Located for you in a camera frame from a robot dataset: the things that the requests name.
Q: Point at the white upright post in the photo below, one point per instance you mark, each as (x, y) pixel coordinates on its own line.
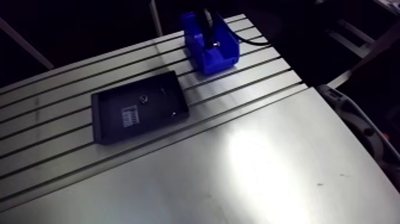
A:
(156, 18)

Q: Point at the pale holed curved strip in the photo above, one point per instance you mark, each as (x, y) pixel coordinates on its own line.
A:
(359, 125)

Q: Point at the blue bin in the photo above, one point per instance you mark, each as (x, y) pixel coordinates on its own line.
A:
(215, 61)

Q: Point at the pale slanted post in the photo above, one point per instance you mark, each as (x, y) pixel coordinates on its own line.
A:
(28, 43)

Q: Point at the grey metal frame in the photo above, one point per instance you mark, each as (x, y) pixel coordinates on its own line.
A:
(359, 40)

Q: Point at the black tray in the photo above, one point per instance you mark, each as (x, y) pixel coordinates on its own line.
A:
(109, 131)

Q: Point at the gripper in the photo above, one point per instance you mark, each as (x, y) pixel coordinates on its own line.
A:
(208, 28)

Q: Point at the steel bolt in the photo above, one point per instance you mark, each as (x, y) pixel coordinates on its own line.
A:
(216, 44)

